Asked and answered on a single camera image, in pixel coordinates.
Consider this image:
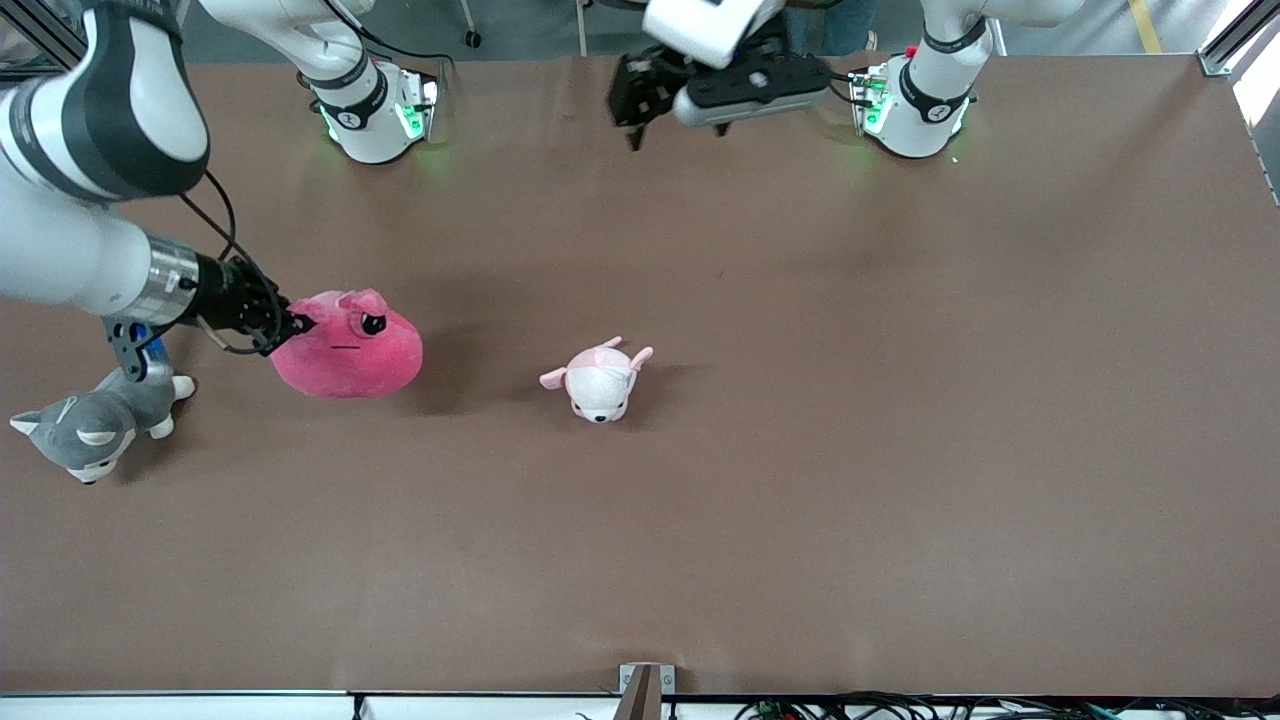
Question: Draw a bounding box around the black right base cable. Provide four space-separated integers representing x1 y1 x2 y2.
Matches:
355 38 451 91

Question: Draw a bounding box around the round pink plush toy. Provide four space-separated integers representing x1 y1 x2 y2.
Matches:
270 289 424 400

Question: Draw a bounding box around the black cable tangle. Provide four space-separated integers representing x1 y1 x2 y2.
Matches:
735 690 1280 720

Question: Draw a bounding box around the grey husky plush toy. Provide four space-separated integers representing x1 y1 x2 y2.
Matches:
10 365 197 486

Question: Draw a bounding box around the white pink plush puppy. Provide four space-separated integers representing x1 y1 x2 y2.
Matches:
539 336 655 424

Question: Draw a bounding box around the white metal stand frame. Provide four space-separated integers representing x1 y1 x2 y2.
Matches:
575 0 651 58

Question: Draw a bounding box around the aluminium frame post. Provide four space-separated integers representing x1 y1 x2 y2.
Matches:
1198 0 1280 76
0 0 86 71

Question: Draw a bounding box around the person in blue jeans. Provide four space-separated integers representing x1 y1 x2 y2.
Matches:
785 0 881 56

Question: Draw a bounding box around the metal table edge bracket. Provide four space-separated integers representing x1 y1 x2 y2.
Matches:
618 663 677 720

